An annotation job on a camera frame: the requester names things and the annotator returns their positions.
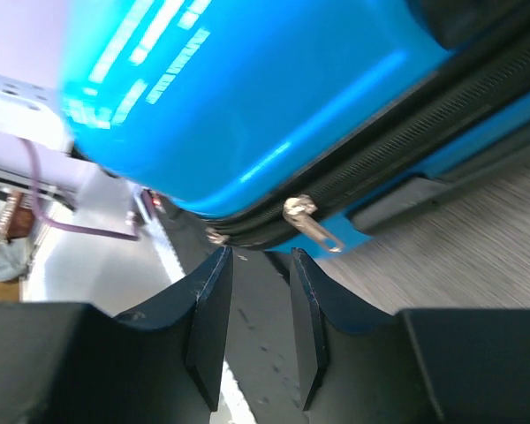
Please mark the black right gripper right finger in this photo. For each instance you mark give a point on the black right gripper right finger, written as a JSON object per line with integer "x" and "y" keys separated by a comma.
{"x": 358, "y": 364}

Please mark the blue suitcase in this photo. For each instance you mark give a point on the blue suitcase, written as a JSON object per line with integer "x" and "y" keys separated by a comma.
{"x": 300, "y": 124}

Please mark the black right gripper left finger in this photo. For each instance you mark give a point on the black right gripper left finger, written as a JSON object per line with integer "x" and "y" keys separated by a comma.
{"x": 158, "y": 362}

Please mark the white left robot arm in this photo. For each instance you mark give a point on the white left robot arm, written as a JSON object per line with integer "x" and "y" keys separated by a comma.
{"x": 34, "y": 113}

